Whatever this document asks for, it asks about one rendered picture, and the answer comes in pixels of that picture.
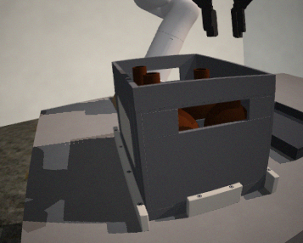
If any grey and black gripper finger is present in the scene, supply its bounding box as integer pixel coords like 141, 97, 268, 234
192, 0, 218, 37
231, 0, 252, 38

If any dark grey crate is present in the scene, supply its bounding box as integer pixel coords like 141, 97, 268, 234
112, 54, 276, 221

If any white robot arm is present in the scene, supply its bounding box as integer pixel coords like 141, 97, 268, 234
134, 0, 199, 82

